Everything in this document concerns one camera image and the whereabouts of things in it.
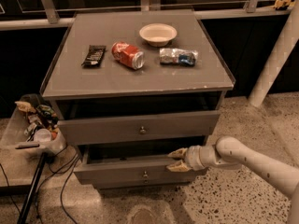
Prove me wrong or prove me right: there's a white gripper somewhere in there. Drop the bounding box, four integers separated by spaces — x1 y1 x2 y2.
166 146 206 173

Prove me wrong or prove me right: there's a grey drawer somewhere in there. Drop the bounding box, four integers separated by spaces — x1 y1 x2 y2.
74 149 207 184
58 110 220 146
93 179 197 190

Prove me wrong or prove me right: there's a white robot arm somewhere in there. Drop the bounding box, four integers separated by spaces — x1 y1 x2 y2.
166 136 299 224

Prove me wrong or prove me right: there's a grey top drawer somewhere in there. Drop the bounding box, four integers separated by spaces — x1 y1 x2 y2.
58 110 220 146

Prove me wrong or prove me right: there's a grey bottom drawer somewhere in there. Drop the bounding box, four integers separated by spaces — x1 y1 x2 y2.
93 179 197 190

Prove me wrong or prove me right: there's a grey drawer cabinet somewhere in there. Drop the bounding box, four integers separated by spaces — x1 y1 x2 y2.
39 9 235 190

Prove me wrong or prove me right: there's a crumpled silver chip bag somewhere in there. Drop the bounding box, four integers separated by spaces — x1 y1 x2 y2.
159 48 198 67

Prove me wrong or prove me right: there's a red soda can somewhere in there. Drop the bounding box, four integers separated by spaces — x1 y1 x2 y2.
111 42 144 70

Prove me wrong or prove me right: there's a white paper bowl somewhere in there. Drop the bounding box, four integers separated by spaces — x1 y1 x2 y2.
139 23 178 48

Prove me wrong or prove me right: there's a black candy bar wrapper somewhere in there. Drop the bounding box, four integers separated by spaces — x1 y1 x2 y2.
81 45 107 68

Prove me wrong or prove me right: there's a white cup in bin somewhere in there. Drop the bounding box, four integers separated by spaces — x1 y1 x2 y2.
34 129 51 142

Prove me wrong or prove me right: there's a clear plastic trash bin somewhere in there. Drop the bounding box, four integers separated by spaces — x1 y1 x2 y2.
0 94 66 157

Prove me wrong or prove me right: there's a black tripod leg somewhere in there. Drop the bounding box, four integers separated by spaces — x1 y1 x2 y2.
17 153 48 224

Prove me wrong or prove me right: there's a white diagonal pole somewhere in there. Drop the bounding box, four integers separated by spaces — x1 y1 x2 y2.
249 0 299 107

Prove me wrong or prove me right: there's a metal railing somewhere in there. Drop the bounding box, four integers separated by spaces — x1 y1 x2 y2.
0 0 293 31

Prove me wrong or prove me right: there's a black floor cable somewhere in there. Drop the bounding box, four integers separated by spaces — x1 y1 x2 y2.
34 147 80 224

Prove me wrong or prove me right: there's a yellow clamp on rail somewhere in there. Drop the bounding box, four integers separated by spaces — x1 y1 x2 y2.
274 0 293 10

